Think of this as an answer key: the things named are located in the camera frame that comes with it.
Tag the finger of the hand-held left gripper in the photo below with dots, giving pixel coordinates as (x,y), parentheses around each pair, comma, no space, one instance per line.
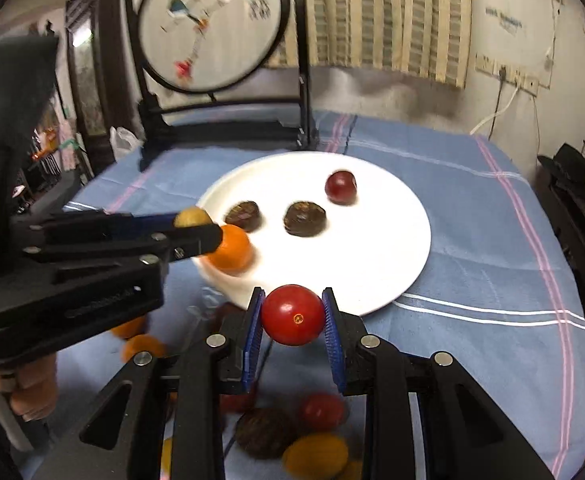
(147,221)
(192,241)

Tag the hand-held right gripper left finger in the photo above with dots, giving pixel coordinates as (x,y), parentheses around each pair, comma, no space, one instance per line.
(254,340)

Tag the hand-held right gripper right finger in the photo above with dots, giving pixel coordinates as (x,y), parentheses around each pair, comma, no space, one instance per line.
(333,345)

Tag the mandarin orange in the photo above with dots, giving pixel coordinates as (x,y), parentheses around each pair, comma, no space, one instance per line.
(232,252)
(145,346)
(130,327)

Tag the white plate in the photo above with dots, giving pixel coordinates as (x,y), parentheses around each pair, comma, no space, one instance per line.
(372,250)

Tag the person's left hand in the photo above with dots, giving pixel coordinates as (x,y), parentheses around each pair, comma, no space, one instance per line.
(32,390)

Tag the small yellow fruit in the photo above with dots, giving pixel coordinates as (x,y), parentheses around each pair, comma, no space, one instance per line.
(192,217)

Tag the dark brown fruit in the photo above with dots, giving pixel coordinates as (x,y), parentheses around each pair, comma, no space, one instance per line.
(265,432)
(305,217)
(242,214)

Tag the white plastic bag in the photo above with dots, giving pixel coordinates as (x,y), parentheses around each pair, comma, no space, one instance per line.
(122,140)

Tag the small dark red tomato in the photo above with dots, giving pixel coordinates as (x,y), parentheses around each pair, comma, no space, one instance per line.
(341,187)

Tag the blue striped tablecloth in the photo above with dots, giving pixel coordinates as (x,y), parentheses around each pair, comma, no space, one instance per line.
(472,260)

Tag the dark wooden cabinet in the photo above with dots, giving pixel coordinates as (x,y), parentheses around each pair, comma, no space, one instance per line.
(102,60)

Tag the round embroidered screen stand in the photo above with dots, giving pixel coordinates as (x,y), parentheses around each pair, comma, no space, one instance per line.
(212,25)

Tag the black side furniture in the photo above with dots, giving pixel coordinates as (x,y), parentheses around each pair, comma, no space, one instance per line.
(572,240)

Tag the striped curtain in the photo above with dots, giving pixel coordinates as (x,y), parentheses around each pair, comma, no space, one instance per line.
(372,10)

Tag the black hat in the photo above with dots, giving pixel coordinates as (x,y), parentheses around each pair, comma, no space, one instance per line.
(569,160)

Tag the white power strip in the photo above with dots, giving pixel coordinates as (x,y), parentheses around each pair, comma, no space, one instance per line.
(512,77)

